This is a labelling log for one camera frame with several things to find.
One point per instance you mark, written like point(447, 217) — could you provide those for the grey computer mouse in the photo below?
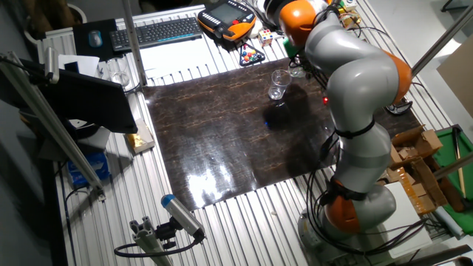
point(95, 38)

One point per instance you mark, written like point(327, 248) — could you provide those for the black filament spool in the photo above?
point(271, 13)

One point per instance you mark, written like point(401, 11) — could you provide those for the clear glass tumbler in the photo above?
point(118, 72)

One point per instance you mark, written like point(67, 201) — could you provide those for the white paper sheet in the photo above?
point(177, 55)

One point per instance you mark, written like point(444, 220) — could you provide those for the small clear glass jar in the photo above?
point(295, 72)

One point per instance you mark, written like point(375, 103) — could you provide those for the black computer keyboard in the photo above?
point(155, 33)

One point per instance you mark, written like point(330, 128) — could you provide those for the grey wrist camera green mount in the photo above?
point(290, 48)

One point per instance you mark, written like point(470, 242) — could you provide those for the long cardboard box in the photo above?
point(425, 192)

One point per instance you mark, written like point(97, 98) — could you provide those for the black mouse pad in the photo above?
point(83, 50)

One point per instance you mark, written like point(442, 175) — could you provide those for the black monitor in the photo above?
point(85, 99)

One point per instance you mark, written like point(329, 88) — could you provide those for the black USB hub blue light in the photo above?
point(327, 144)

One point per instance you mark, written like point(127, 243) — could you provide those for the short aluminium profile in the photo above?
point(148, 240)

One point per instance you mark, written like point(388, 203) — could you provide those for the dark marble pattern mat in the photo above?
point(221, 147)

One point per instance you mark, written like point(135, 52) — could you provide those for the silver depth camera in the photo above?
point(51, 64)

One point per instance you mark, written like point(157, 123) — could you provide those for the clear plastic cup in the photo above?
point(279, 86)

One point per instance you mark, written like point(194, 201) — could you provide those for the Rubik's cube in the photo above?
point(265, 37)

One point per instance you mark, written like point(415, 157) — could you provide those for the blue tissue pack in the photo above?
point(88, 170)

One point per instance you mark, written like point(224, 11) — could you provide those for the pale grey tube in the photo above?
point(449, 223)

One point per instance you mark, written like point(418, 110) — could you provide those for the white paper stack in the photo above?
point(86, 64)

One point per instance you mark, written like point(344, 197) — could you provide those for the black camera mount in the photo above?
point(166, 232)

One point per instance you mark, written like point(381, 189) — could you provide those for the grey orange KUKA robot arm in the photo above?
point(362, 81)

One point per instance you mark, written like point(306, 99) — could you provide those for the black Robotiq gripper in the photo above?
point(302, 63)

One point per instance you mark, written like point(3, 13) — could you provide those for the white flat box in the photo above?
point(410, 229)

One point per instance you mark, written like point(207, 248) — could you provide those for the small circuit board red light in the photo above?
point(325, 100)

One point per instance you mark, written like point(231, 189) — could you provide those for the black triangle with billiard balls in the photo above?
point(252, 57)

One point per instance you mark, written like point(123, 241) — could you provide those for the brown cardboard sheet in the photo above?
point(458, 77)

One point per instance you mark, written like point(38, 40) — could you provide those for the orange black teach pendant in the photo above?
point(227, 14)

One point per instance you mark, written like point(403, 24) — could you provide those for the tan box gold foil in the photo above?
point(139, 138)

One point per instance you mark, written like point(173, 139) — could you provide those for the aluminium frame strut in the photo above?
point(443, 38)
point(454, 166)
point(133, 44)
point(48, 122)

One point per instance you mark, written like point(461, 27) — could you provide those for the green mini pool table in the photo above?
point(447, 155)

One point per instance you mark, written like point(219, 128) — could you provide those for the shiny gold ornament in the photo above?
point(353, 20)

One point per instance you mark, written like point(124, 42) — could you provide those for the silver camera blue cap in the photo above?
point(183, 216)

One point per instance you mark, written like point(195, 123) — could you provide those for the wooden cue stick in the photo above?
point(459, 162)

